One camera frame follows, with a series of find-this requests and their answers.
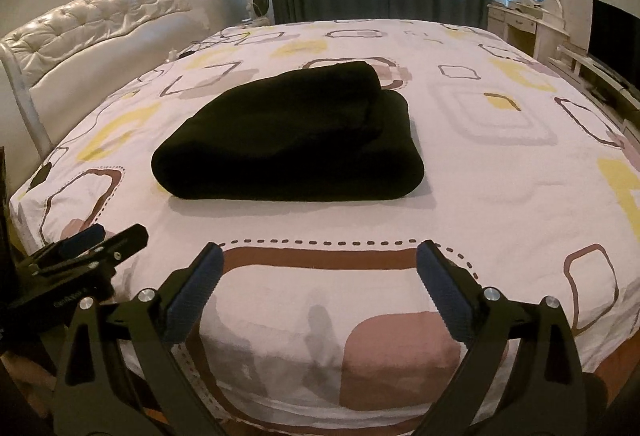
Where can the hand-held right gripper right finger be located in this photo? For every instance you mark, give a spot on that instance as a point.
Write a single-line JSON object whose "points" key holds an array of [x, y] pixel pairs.
{"points": [[445, 296]]}

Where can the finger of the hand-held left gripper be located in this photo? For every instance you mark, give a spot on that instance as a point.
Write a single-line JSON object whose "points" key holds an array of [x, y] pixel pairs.
{"points": [[125, 238], [85, 237]]}

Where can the white dressing table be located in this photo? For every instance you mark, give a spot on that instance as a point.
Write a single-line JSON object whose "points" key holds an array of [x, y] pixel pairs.
{"points": [[520, 29]]}

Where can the white television stand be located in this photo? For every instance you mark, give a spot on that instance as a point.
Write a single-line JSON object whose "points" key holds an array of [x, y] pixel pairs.
{"points": [[595, 76]]}

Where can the small white fan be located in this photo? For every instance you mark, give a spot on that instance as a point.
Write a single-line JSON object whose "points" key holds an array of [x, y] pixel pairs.
{"points": [[260, 4]]}

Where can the black flat television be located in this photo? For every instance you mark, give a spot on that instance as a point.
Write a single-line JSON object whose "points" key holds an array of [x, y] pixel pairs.
{"points": [[615, 41]]}

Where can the white tufted headboard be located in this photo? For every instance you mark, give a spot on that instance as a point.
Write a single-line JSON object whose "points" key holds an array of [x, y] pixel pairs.
{"points": [[100, 31]]}

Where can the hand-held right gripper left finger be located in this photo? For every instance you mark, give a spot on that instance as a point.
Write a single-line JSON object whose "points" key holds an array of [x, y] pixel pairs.
{"points": [[195, 301]]}

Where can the patterned bed sheet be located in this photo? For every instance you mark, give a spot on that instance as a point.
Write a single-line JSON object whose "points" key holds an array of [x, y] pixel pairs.
{"points": [[475, 196]]}

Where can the black pants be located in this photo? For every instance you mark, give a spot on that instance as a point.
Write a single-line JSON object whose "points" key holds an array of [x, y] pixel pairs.
{"points": [[290, 141]]}

